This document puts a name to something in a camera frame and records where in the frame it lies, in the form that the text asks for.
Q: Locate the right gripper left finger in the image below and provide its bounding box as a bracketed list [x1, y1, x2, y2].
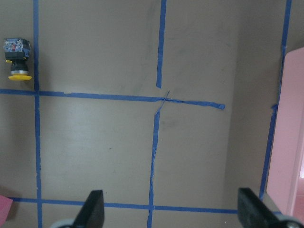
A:
[71, 190, 105, 228]

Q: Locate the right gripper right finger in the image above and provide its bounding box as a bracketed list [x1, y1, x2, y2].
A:
[237, 188, 280, 228]

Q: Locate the yellow push button switch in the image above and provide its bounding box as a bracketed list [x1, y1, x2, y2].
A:
[3, 38, 32, 81]

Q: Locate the pink plastic bin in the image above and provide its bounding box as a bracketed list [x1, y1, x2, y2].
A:
[266, 48, 304, 221]

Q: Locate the pink cube centre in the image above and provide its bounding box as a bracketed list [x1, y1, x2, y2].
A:
[0, 195, 13, 224]

